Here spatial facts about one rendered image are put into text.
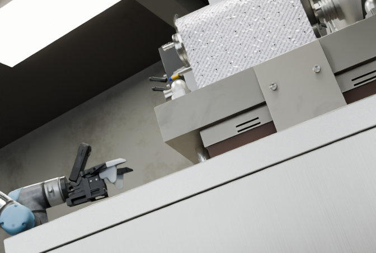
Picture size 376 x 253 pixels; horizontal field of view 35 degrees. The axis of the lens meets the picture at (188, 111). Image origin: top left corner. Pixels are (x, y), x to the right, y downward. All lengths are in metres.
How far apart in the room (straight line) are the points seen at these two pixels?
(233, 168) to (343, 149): 0.14
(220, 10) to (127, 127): 4.77
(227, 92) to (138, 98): 5.04
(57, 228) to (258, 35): 0.52
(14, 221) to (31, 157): 5.10
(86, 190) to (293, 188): 0.99
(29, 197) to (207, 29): 0.78
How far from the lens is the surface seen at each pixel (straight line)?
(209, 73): 1.11
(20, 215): 1.53
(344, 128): 0.76
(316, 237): 0.74
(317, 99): 0.82
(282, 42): 1.10
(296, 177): 0.75
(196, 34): 1.16
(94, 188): 1.66
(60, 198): 1.69
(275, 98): 0.83
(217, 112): 0.87
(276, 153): 0.76
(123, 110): 5.96
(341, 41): 0.87
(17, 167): 6.73
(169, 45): 1.21
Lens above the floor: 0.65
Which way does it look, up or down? 23 degrees up
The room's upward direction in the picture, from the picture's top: 17 degrees counter-clockwise
